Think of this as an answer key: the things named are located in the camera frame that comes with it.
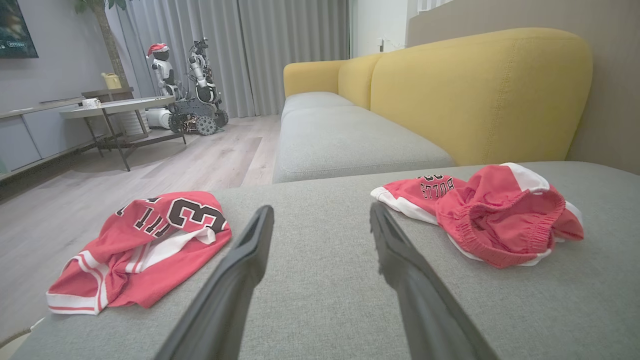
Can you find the grey pleated curtain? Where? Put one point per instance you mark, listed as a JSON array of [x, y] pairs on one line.
[[280, 40]]

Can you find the tall green potted tree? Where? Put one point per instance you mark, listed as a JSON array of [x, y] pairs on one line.
[[112, 50]]

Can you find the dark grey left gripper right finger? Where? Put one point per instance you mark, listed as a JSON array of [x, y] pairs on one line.
[[425, 310]]

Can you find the yellow and grey fabric sofa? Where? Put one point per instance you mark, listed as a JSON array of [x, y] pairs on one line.
[[325, 300]]

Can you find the white mug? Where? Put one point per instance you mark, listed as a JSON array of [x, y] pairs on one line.
[[91, 103]]

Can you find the white humanoid robot santa hat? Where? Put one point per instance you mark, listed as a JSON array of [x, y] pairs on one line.
[[162, 70]]

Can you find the yellow watering can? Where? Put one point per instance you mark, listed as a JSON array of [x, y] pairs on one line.
[[112, 81]]

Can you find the wall-mounted flat screen television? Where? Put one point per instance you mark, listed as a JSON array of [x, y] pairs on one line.
[[15, 30]]

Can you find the black tracked robot with arm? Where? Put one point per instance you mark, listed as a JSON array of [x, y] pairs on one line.
[[197, 107]]

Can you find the dark wooden stand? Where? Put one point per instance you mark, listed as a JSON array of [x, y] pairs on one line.
[[107, 92]]

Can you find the red basketball jersey number 23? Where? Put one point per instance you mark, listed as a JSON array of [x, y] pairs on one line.
[[170, 250]]

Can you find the long pale green tv cabinet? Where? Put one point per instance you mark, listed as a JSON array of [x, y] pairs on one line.
[[20, 140]]

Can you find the red basketball shorts white trim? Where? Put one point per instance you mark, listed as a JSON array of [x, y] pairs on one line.
[[500, 215]]

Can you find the white ribbed plant pot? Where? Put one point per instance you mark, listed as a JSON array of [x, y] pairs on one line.
[[132, 124]]

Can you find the oval grey coffee table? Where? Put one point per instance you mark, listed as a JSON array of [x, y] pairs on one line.
[[120, 106]]

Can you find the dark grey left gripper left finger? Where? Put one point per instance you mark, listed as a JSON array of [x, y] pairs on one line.
[[227, 300]]

